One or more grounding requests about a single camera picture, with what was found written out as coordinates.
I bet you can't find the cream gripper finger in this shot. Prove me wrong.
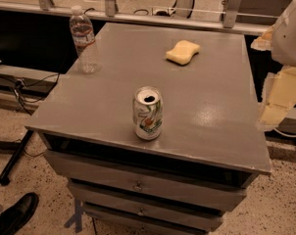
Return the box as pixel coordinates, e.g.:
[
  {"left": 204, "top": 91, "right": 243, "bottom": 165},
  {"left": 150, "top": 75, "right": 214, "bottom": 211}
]
[
  {"left": 259, "top": 66, "right": 296, "bottom": 126},
  {"left": 251, "top": 26, "right": 273, "bottom": 51}
]

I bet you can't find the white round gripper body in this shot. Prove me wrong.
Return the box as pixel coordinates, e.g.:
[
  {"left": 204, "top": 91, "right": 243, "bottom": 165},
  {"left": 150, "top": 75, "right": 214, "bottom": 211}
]
[{"left": 271, "top": 0, "right": 296, "bottom": 67}]

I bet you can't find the clear plastic water bottle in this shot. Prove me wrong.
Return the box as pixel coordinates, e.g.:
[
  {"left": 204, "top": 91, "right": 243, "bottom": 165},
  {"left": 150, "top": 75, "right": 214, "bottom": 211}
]
[{"left": 70, "top": 5, "right": 100, "bottom": 74}]

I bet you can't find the white green 7up can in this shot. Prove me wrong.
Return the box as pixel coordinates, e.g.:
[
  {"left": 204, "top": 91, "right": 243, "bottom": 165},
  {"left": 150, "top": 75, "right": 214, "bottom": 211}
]
[{"left": 132, "top": 86, "right": 163, "bottom": 140}]

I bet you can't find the yellow sponge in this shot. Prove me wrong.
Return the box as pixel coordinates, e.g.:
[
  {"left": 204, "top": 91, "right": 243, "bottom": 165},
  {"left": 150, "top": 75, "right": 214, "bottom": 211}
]
[{"left": 166, "top": 40, "right": 202, "bottom": 66}]

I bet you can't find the grey drawer cabinet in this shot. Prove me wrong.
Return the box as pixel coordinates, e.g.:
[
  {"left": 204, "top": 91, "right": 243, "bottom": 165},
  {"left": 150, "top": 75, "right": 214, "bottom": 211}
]
[{"left": 27, "top": 23, "right": 271, "bottom": 235}]

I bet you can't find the bottom grey drawer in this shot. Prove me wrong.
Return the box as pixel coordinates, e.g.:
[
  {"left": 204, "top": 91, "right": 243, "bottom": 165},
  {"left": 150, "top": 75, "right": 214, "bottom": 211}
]
[{"left": 82, "top": 203, "right": 207, "bottom": 235}]

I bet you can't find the grey drawer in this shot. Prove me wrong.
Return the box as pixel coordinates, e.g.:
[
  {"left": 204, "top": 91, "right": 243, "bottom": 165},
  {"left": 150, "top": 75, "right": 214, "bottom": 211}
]
[
  {"left": 44, "top": 150, "right": 246, "bottom": 212},
  {"left": 68, "top": 181, "right": 222, "bottom": 231},
  {"left": 82, "top": 203, "right": 207, "bottom": 235}
]

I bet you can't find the middle grey drawer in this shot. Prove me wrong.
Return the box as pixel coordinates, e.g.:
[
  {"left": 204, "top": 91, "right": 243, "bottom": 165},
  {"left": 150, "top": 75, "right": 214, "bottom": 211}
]
[{"left": 68, "top": 181, "right": 222, "bottom": 231}]

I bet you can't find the top grey drawer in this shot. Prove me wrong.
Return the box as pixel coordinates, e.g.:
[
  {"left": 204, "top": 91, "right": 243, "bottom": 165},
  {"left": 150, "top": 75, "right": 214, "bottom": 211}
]
[{"left": 44, "top": 150, "right": 246, "bottom": 212}]

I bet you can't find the black stand leg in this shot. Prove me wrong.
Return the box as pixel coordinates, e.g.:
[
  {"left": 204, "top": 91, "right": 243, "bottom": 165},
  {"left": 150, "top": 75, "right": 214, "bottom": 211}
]
[{"left": 0, "top": 130, "right": 33, "bottom": 186}]

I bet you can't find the black leather shoe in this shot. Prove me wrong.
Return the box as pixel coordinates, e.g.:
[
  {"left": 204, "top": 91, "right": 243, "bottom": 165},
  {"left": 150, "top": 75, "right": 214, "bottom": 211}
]
[{"left": 0, "top": 192, "right": 39, "bottom": 235}]

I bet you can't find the white cable on floor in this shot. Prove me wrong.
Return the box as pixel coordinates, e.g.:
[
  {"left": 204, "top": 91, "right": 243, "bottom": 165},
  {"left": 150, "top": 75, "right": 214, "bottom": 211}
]
[{"left": 272, "top": 126, "right": 296, "bottom": 139}]

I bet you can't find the metal window rail frame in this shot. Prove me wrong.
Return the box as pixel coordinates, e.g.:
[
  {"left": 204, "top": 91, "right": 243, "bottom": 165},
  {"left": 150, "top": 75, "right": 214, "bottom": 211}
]
[{"left": 0, "top": 0, "right": 296, "bottom": 37}]

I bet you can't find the black cables bundle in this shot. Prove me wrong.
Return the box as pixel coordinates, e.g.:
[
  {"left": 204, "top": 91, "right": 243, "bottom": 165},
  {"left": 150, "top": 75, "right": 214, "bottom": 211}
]
[{"left": 0, "top": 71, "right": 62, "bottom": 116}]

